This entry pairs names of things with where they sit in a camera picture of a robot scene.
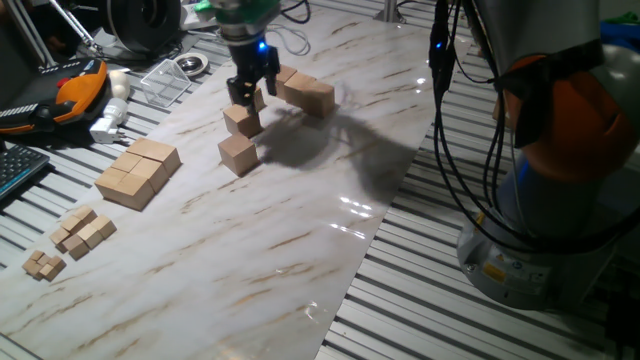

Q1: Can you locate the silver metal frame rod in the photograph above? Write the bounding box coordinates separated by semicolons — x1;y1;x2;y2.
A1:
3;0;57;69

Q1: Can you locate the white thin cable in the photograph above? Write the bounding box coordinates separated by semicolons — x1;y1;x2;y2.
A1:
264;22;313;57

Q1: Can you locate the white control box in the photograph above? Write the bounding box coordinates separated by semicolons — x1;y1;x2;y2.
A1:
179;0;221;31

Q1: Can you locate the white egg shaped object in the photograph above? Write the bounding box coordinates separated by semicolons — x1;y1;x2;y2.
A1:
108;69;132;101

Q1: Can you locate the aluminium profile post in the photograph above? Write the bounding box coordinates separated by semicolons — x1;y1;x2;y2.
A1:
373;0;407;24

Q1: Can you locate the black cable bundle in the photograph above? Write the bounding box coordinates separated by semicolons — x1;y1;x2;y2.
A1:
428;0;640;254

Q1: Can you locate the white marble pattern mat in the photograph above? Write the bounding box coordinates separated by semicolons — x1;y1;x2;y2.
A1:
0;5;474;360

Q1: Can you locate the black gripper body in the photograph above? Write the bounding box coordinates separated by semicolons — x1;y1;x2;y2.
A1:
222;25;275;84

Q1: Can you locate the round metal tin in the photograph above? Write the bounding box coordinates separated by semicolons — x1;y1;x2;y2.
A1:
173;51;211;78

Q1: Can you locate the medium wooden cube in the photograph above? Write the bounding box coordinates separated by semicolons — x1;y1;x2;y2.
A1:
128;157;170;195
110;151;145;174
148;142;183;178
93;166;129;197
113;172;156;212
125;136;166;161

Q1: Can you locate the small wooden cube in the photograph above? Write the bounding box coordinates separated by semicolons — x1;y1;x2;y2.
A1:
72;205;99;226
62;234;91;262
76;223;105;250
48;226;72;247
90;214;118;240
59;214;84;234

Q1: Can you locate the black computer keyboard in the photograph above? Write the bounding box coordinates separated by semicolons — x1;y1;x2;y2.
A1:
0;143;51;202

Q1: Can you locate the white power adapter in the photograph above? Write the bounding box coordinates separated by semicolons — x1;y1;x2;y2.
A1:
89;97;130;145

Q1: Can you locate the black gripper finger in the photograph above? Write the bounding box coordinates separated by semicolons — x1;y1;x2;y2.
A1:
263;45;281;97
226;74;254;109

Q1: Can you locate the black orange teach pendant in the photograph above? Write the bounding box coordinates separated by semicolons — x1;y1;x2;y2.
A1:
0;58;110;136

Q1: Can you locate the clear plastic box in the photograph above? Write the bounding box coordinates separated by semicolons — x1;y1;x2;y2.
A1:
140;58;193;109

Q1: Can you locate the green gripper mount plate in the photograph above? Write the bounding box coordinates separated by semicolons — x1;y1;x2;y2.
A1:
193;0;281;26

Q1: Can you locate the black round spool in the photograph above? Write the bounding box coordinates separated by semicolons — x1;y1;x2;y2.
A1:
96;0;183;55

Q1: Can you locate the blue bag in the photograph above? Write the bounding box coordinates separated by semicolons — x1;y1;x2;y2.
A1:
599;19;640;54

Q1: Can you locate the black strap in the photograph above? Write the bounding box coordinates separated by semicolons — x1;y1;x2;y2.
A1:
492;38;606;149

